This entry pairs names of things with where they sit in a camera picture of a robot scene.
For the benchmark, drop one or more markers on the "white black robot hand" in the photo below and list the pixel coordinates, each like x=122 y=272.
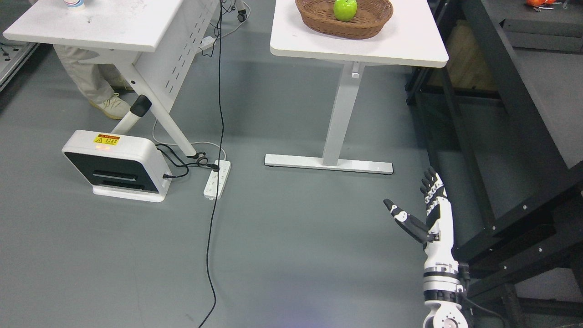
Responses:
x=436 y=233

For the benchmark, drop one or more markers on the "beige sneaker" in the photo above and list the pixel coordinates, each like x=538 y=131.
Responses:
x=114 y=108

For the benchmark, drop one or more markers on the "white standing desk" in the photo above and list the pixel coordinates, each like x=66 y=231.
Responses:
x=411 y=37

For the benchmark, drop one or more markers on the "person beige trouser leg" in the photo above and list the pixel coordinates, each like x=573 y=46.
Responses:
x=95 y=81

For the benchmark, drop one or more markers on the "white folding table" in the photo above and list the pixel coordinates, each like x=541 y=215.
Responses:
x=151 y=42

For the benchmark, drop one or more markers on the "orange toy on shelf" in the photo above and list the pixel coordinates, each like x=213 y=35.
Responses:
x=538 y=4

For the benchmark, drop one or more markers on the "green apple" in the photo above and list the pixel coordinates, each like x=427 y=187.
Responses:
x=345 y=10

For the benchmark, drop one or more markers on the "white power strip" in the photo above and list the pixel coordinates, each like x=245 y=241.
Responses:
x=216 y=182

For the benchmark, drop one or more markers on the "white black floor device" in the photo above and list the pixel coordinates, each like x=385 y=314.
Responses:
x=119 y=166

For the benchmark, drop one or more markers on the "paper cup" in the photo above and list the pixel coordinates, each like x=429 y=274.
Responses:
x=75 y=5

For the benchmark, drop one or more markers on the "brown wicker basket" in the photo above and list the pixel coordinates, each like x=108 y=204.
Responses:
x=369 y=20

